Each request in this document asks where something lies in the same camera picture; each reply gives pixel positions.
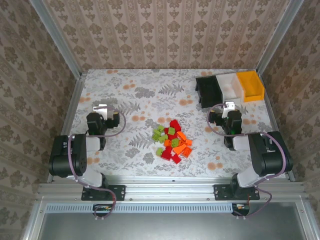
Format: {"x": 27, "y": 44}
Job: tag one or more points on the white plastic bin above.
{"x": 228, "y": 86}

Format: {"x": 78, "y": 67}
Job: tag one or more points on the black plastic bin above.
{"x": 208, "y": 91}

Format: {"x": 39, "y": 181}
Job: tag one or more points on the orange plastic bin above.
{"x": 251, "y": 83}

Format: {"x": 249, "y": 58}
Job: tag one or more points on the orange lego brick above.
{"x": 181, "y": 135}
{"x": 187, "y": 151}
{"x": 179, "y": 149}
{"x": 188, "y": 142}
{"x": 167, "y": 143}
{"x": 182, "y": 143}

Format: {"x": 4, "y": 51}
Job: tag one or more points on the red lego brick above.
{"x": 178, "y": 127}
{"x": 167, "y": 153}
{"x": 172, "y": 136}
{"x": 173, "y": 123}
{"x": 176, "y": 159}

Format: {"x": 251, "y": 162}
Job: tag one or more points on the green lego brick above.
{"x": 171, "y": 130}
{"x": 175, "y": 142}
{"x": 156, "y": 136}
{"x": 160, "y": 128}
{"x": 159, "y": 151}
{"x": 156, "y": 131}
{"x": 163, "y": 138}

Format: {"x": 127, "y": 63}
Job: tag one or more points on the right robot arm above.
{"x": 270, "y": 155}

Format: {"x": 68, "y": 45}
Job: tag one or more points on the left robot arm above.
{"x": 65, "y": 155}

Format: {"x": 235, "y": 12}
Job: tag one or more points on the floral table cover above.
{"x": 150, "y": 100}

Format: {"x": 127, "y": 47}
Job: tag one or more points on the small wiring connector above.
{"x": 241, "y": 208}
{"x": 102, "y": 208}

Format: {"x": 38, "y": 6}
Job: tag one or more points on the grey metal panel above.
{"x": 170, "y": 227}

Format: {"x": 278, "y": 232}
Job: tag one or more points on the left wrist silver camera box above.
{"x": 101, "y": 109}

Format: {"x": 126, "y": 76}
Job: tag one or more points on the aluminum side rail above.
{"x": 269, "y": 105}
{"x": 74, "y": 100}

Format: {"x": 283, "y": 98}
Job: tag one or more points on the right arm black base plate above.
{"x": 220, "y": 192}

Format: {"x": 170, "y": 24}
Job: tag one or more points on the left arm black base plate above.
{"x": 118, "y": 192}

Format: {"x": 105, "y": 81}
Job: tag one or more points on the aluminum mounting rail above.
{"x": 170, "y": 187}

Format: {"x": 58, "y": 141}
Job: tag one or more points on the aluminum frame post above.
{"x": 56, "y": 35}
{"x": 278, "y": 35}

